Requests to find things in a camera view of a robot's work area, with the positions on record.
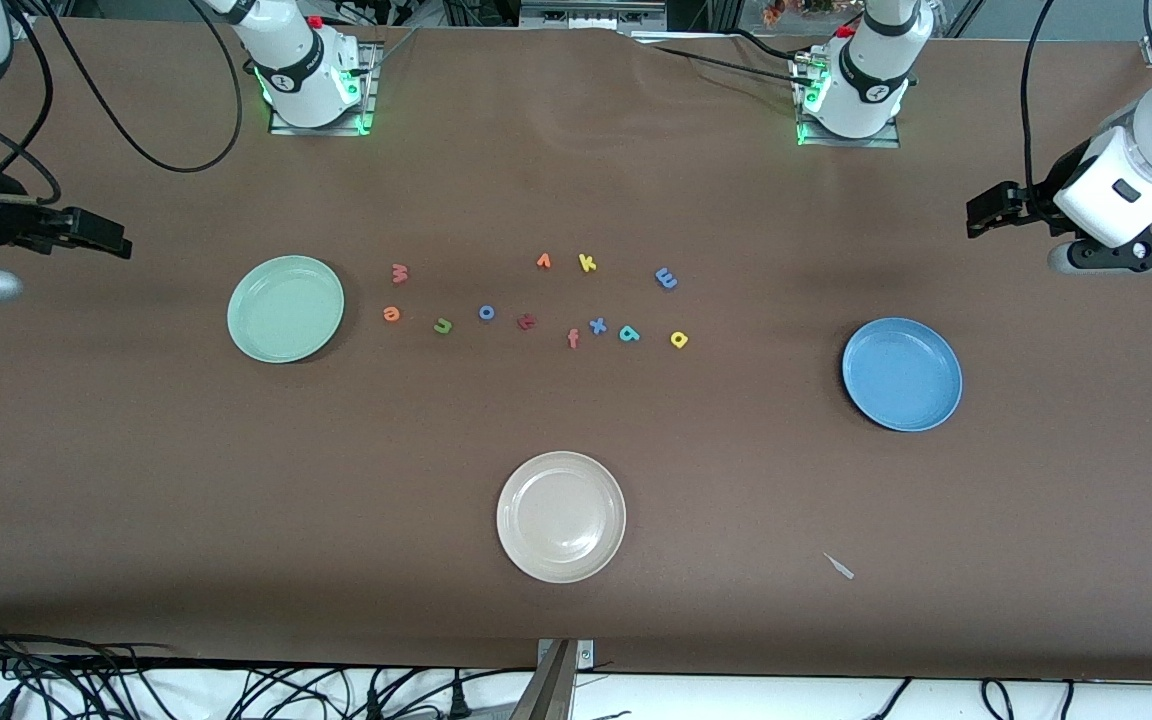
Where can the blue foam letter m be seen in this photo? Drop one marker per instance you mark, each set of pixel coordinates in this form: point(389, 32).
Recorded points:
point(667, 278)

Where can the teal foam letter b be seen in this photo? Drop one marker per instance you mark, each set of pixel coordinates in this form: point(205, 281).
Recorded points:
point(629, 334)

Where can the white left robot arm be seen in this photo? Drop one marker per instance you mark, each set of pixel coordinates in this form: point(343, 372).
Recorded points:
point(866, 80)

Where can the blue plate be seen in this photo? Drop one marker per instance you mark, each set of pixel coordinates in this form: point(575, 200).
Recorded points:
point(901, 375)

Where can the green plate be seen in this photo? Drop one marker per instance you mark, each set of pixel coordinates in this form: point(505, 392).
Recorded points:
point(286, 308)

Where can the small white paper scrap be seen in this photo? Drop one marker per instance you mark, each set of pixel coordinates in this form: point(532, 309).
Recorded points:
point(839, 567)

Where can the dark red foam letter z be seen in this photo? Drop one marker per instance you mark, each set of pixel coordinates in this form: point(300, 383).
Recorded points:
point(527, 321)

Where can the silver metal box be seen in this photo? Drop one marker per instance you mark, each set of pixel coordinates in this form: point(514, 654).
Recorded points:
point(591, 14)

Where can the beige plate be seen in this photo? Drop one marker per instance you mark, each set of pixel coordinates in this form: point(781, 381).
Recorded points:
point(561, 517)

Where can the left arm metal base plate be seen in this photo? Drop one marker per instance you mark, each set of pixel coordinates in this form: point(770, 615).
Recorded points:
point(836, 143)

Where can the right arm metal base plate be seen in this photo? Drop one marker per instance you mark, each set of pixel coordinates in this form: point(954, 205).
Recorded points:
point(372, 100)

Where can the grey metal table bracket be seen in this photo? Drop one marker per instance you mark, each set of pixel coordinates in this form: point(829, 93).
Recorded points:
point(586, 655)

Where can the aluminium post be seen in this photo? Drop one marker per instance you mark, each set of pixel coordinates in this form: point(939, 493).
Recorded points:
point(546, 692)

